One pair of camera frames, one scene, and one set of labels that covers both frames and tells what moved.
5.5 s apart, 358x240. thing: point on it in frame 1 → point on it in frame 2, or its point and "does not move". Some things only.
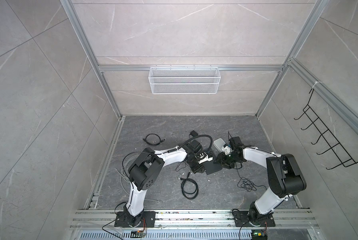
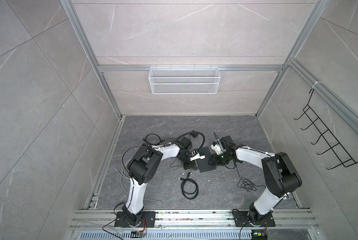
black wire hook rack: x=346 y=160 does not move
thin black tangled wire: x=245 y=183 does not move
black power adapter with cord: x=195 y=145 → x=185 y=143
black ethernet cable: x=186 y=195 does not move
